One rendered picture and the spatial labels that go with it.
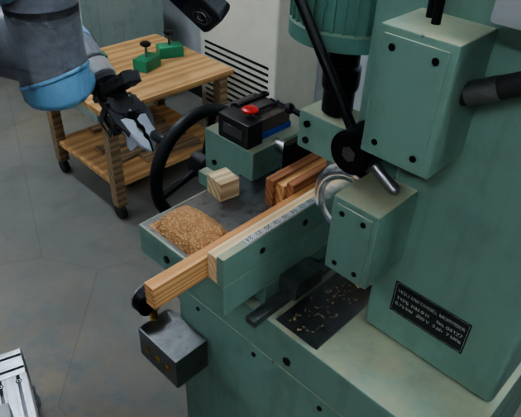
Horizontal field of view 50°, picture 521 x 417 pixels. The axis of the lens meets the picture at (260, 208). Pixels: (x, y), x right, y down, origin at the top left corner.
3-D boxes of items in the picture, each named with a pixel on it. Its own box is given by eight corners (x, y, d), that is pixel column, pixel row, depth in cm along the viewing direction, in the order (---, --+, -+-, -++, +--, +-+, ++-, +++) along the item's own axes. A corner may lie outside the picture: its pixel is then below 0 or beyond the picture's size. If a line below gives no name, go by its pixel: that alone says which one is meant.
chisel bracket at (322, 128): (321, 139, 100) (326, 96, 95) (385, 170, 92) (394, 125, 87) (293, 153, 96) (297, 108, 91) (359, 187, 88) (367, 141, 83)
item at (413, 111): (396, 127, 70) (422, 6, 61) (461, 155, 65) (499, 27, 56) (356, 150, 65) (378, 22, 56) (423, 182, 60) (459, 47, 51)
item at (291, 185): (352, 167, 109) (356, 142, 105) (359, 170, 108) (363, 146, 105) (284, 208, 97) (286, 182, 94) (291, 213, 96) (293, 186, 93)
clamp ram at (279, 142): (288, 155, 111) (291, 114, 105) (317, 170, 107) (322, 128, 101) (256, 171, 105) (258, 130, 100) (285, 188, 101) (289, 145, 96)
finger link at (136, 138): (147, 163, 122) (126, 131, 124) (154, 147, 118) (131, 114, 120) (135, 167, 121) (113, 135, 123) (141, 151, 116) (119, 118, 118)
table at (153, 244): (319, 122, 136) (322, 99, 133) (428, 172, 120) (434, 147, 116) (108, 227, 101) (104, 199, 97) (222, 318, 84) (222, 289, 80)
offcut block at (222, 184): (225, 184, 103) (225, 166, 100) (239, 195, 100) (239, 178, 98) (207, 190, 101) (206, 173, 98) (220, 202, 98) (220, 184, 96)
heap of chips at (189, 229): (188, 204, 97) (187, 191, 95) (236, 238, 90) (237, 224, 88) (148, 225, 92) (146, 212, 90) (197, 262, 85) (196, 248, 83)
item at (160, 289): (382, 156, 113) (386, 139, 110) (390, 160, 112) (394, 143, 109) (145, 303, 78) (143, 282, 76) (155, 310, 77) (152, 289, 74)
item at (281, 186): (360, 155, 113) (363, 134, 110) (367, 159, 112) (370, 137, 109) (274, 205, 98) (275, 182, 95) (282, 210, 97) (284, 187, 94)
